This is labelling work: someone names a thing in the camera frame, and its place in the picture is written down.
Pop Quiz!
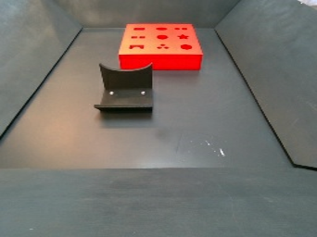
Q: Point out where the black curved holder stand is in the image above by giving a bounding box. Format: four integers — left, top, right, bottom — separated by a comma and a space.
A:
93, 64, 153, 111

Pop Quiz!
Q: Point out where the red shape sorter box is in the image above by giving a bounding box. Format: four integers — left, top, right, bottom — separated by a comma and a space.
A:
119, 23, 203, 70

